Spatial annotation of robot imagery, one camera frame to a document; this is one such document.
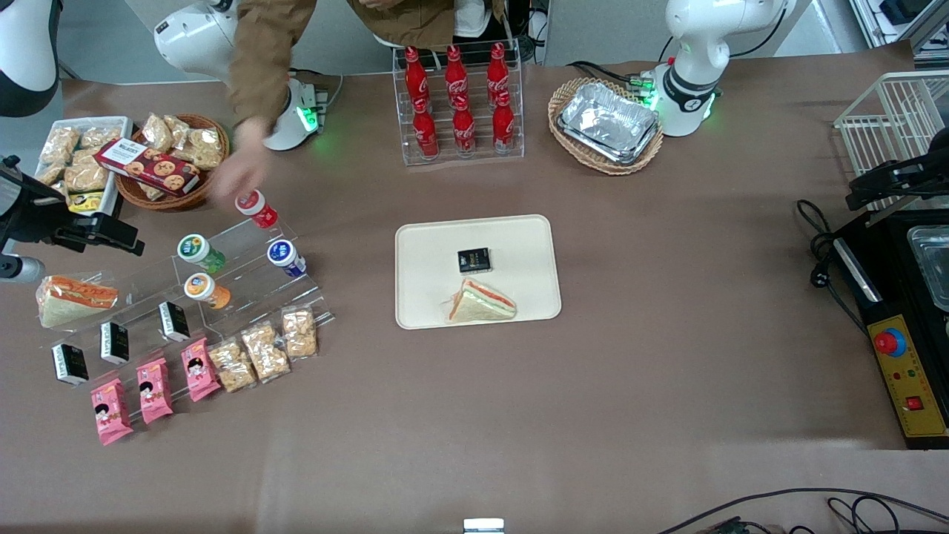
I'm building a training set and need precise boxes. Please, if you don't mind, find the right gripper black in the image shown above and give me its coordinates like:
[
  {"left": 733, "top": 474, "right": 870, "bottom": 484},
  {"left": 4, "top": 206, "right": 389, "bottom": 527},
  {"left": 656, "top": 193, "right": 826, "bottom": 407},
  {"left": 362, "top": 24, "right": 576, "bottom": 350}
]
[{"left": 0, "top": 157, "right": 145, "bottom": 257}]

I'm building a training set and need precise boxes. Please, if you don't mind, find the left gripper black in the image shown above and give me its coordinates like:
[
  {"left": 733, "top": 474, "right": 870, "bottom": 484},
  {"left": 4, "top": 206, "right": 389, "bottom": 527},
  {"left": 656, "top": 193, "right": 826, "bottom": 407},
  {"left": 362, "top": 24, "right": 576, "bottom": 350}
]
[{"left": 847, "top": 147, "right": 949, "bottom": 211}]

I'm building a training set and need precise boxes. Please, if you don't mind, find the green gum bottle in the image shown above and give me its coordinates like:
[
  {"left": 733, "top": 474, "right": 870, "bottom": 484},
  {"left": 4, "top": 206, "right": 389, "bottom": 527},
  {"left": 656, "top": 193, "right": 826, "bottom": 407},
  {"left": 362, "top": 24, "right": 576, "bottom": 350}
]
[{"left": 176, "top": 234, "right": 226, "bottom": 274}]

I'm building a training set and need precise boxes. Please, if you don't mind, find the forearm in brown sleeve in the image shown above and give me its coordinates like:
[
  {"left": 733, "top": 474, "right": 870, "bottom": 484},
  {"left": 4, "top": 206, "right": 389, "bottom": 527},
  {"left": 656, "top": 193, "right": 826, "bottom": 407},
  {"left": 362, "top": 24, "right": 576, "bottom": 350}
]
[{"left": 226, "top": 0, "right": 320, "bottom": 128}]

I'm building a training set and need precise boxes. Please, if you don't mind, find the steel tray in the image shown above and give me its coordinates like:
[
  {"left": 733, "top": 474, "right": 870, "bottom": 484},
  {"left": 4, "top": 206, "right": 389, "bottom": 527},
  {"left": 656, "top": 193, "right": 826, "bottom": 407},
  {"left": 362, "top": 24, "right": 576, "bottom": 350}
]
[{"left": 908, "top": 226, "right": 949, "bottom": 312}]

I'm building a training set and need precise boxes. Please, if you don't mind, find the orange gum bottle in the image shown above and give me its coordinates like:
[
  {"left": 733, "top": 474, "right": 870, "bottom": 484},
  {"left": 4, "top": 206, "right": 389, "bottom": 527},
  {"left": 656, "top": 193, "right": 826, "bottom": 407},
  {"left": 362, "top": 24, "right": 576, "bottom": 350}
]
[{"left": 183, "top": 272, "right": 231, "bottom": 310}]

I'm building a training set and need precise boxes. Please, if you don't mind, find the white rectangular tray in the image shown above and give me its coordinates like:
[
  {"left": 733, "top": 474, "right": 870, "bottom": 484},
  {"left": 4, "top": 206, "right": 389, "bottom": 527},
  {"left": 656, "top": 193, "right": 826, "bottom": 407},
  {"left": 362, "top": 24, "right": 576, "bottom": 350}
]
[{"left": 33, "top": 116, "right": 134, "bottom": 217}]

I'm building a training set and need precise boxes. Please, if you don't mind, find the red gum bottle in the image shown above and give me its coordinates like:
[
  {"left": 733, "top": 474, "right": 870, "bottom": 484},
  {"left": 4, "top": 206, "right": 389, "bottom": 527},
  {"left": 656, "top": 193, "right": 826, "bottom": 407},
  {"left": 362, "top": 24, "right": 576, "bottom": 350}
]
[{"left": 235, "top": 190, "right": 280, "bottom": 229}]

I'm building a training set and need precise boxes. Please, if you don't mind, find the blue gum bottle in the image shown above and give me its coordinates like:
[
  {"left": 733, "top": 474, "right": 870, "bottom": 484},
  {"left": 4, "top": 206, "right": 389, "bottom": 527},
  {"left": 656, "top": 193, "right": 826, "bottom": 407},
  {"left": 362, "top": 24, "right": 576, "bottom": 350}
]
[{"left": 267, "top": 239, "right": 307, "bottom": 279}]

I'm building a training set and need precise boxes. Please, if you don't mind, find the aluminium foil tray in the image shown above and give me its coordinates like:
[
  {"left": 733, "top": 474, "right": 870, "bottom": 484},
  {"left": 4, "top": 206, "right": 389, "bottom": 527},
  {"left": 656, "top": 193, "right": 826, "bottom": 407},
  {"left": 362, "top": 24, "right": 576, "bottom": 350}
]
[{"left": 558, "top": 82, "right": 661, "bottom": 165}]

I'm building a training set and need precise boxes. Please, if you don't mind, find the beige plastic serving tray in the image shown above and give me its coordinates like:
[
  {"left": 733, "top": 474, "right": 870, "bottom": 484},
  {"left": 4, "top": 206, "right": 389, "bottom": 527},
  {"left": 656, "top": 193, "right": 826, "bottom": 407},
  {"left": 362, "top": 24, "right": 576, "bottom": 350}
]
[{"left": 394, "top": 214, "right": 563, "bottom": 330}]

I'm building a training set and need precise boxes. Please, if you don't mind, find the person bare hand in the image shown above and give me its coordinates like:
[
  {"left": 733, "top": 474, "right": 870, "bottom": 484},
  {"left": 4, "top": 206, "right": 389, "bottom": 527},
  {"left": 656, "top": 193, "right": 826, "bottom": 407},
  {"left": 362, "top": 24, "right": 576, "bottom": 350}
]
[{"left": 210, "top": 119, "right": 272, "bottom": 203}]

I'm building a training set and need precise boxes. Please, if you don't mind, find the wrapped triangle sandwich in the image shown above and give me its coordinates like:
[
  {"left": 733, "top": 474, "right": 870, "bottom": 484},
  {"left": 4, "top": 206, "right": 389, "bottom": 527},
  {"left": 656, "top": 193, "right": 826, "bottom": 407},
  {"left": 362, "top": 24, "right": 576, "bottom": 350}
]
[
  {"left": 36, "top": 274, "right": 119, "bottom": 329},
  {"left": 445, "top": 278, "right": 518, "bottom": 324}
]

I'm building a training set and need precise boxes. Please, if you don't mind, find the brown round wicker basket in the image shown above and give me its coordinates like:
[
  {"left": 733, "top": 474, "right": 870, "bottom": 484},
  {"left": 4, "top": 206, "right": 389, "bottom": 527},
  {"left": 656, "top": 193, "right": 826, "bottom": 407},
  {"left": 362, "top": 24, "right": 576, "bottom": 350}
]
[{"left": 115, "top": 113, "right": 231, "bottom": 214}]

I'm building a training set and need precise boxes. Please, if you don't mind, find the maroon cookie box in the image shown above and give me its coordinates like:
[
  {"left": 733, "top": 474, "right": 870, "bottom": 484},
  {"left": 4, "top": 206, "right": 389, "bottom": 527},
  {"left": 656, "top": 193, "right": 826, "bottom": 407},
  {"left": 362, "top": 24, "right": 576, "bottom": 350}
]
[{"left": 94, "top": 137, "right": 201, "bottom": 197}]

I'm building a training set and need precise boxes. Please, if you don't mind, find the black machine yellow panel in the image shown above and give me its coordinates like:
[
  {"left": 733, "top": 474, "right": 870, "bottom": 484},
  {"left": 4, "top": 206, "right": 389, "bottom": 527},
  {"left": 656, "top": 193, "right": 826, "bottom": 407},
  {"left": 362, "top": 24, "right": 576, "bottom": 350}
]
[{"left": 830, "top": 208, "right": 949, "bottom": 451}]

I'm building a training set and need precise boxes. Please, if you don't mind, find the clear acrylic stepped display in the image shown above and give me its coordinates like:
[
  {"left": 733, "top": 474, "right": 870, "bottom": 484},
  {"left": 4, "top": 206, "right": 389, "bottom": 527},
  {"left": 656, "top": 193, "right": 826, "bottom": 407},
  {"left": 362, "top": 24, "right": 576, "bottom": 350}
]
[{"left": 44, "top": 219, "right": 336, "bottom": 416}]

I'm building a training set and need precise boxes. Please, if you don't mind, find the pink snack packet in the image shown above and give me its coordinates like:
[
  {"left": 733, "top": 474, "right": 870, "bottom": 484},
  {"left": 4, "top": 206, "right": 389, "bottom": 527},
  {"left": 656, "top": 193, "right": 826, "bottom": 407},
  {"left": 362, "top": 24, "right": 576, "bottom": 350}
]
[
  {"left": 180, "top": 337, "right": 222, "bottom": 403},
  {"left": 90, "top": 378, "right": 135, "bottom": 446},
  {"left": 136, "top": 357, "right": 174, "bottom": 425}
]

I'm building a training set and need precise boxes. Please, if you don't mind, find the light oval wicker basket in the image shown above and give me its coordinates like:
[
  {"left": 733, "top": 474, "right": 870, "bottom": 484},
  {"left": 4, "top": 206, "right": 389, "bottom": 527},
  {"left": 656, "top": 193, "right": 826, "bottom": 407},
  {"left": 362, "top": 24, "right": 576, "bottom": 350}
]
[{"left": 547, "top": 77, "right": 665, "bottom": 177}]

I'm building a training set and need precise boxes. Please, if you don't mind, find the clear acrylic bottle rack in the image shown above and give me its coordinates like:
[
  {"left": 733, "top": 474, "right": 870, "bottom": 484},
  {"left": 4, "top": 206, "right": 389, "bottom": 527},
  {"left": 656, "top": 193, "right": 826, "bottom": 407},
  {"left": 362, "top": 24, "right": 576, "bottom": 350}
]
[{"left": 391, "top": 39, "right": 526, "bottom": 168}]

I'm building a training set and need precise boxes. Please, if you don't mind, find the red cola bottle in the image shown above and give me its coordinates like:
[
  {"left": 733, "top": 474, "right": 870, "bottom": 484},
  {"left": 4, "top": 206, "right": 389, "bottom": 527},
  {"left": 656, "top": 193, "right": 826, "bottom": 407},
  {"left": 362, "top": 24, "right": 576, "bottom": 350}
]
[
  {"left": 486, "top": 42, "right": 511, "bottom": 105},
  {"left": 443, "top": 44, "right": 469, "bottom": 108},
  {"left": 492, "top": 90, "right": 516, "bottom": 153},
  {"left": 452, "top": 95, "right": 477, "bottom": 156},
  {"left": 412, "top": 98, "right": 440, "bottom": 160},
  {"left": 404, "top": 46, "right": 431, "bottom": 112}
]

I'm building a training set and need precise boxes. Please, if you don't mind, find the person torso brown jacket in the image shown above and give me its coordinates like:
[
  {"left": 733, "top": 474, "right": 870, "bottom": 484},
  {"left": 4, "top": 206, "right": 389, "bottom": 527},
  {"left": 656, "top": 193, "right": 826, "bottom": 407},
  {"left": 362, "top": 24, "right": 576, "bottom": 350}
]
[{"left": 347, "top": 0, "right": 514, "bottom": 50}]

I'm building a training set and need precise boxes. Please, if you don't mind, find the black power cable with plug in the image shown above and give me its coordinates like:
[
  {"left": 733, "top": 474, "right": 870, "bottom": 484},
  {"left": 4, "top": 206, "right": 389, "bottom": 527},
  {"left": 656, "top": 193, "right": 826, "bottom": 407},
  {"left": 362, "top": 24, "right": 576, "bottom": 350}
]
[{"left": 797, "top": 199, "right": 868, "bottom": 334}]

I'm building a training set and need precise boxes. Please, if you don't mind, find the white wire basket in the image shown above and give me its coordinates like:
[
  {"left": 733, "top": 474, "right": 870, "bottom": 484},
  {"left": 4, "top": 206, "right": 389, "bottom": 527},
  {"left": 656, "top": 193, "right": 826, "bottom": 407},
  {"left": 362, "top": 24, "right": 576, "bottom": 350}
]
[{"left": 834, "top": 70, "right": 949, "bottom": 212}]

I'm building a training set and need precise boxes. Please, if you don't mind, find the aluminium frame rack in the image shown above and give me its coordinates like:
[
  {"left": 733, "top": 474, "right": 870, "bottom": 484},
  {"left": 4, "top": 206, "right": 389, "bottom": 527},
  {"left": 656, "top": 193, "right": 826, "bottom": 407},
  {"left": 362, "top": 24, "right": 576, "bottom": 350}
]
[{"left": 849, "top": 0, "right": 949, "bottom": 64}]

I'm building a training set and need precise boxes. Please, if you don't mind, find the black arm base cable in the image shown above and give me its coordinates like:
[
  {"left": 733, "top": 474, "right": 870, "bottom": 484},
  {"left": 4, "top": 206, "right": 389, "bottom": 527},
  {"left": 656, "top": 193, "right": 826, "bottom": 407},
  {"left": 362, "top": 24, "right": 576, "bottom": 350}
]
[{"left": 567, "top": 61, "right": 653, "bottom": 90}]

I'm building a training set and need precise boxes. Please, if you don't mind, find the long black cable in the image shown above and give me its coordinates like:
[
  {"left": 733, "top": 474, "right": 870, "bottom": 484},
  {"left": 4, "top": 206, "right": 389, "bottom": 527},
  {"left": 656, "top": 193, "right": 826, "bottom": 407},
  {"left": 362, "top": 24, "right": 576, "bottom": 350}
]
[{"left": 656, "top": 487, "right": 949, "bottom": 534}]

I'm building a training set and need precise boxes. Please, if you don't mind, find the looped black cable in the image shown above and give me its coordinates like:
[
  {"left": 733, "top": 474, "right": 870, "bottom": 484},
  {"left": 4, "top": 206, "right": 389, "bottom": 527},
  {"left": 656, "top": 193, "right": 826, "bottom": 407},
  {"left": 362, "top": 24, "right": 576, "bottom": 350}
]
[{"left": 827, "top": 495, "right": 902, "bottom": 534}]

